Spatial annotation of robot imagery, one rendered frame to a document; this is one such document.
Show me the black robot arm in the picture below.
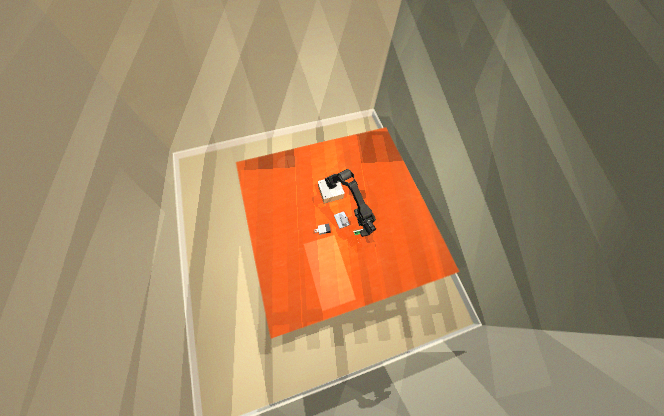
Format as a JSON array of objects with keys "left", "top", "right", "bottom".
[{"left": 324, "top": 169, "right": 376, "bottom": 234}]

